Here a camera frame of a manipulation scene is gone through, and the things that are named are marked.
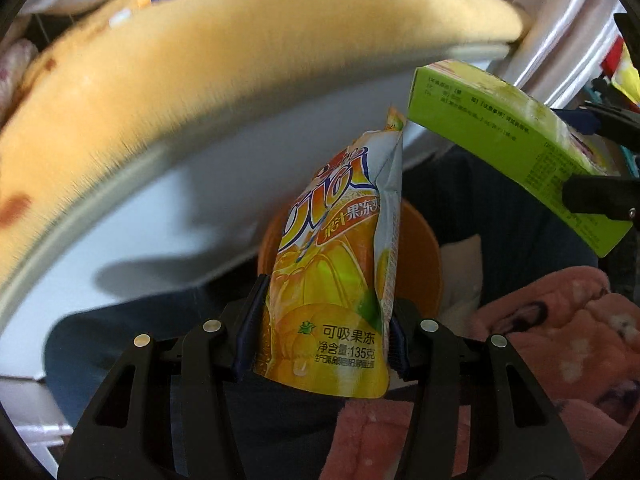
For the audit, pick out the orange jelly drink pouch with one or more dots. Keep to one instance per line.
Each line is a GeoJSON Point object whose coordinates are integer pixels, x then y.
{"type": "Point", "coordinates": [325, 280]}

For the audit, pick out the lime green carton box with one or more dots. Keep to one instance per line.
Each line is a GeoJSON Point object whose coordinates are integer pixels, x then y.
{"type": "Point", "coordinates": [490, 125]}

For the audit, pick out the pink fleece blanket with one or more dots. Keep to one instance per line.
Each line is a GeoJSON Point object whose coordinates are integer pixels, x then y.
{"type": "Point", "coordinates": [575, 360]}

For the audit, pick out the yellow table mat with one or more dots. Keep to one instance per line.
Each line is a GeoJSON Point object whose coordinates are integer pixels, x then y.
{"type": "Point", "coordinates": [200, 60]}

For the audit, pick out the floral patterned cloth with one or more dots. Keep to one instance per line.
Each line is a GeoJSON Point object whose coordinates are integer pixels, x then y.
{"type": "Point", "coordinates": [15, 75]}

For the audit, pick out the red yellow packet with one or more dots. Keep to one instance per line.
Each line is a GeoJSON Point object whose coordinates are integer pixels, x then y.
{"type": "Point", "coordinates": [625, 72]}

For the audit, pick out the orange plastic bucket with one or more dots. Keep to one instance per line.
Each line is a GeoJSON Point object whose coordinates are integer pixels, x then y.
{"type": "Point", "coordinates": [420, 260]}

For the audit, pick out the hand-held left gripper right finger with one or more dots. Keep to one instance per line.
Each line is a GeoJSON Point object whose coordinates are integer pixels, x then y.
{"type": "Point", "coordinates": [397, 345]}

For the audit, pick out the white table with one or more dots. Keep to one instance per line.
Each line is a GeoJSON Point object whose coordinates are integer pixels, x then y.
{"type": "Point", "coordinates": [200, 200]}

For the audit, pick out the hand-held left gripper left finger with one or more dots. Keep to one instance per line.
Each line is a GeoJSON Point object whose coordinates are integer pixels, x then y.
{"type": "Point", "coordinates": [250, 330]}

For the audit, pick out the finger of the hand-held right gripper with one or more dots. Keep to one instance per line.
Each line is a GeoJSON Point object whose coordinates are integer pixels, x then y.
{"type": "Point", "coordinates": [580, 121]}
{"type": "Point", "coordinates": [600, 197]}

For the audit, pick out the person's left leg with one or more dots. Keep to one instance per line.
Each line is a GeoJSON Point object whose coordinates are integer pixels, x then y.
{"type": "Point", "coordinates": [125, 320]}

